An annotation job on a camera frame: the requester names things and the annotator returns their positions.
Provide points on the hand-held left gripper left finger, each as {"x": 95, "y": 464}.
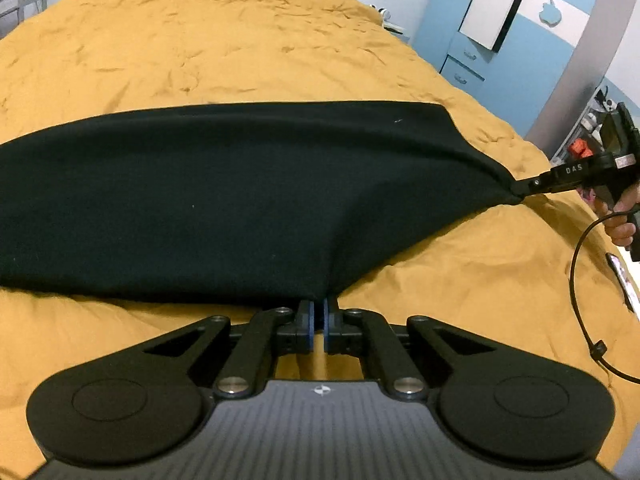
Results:
{"x": 311, "y": 326}

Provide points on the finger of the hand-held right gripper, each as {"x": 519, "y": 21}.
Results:
{"x": 534, "y": 184}

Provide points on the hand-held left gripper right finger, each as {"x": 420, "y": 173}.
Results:
{"x": 328, "y": 326}

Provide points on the black pants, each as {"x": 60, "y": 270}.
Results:
{"x": 190, "y": 200}

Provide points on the person's right hand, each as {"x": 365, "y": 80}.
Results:
{"x": 621, "y": 232}

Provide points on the orange plastic item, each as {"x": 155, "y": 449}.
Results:
{"x": 579, "y": 148}

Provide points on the smartphone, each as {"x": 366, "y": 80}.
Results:
{"x": 621, "y": 280}

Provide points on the black-framed white board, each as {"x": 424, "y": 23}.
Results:
{"x": 495, "y": 0}

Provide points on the blue and white wardrobe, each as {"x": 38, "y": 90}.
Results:
{"x": 450, "y": 5}

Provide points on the small white gadget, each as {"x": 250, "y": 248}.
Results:
{"x": 386, "y": 12}

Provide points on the yellow blanket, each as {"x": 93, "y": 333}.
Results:
{"x": 210, "y": 45}

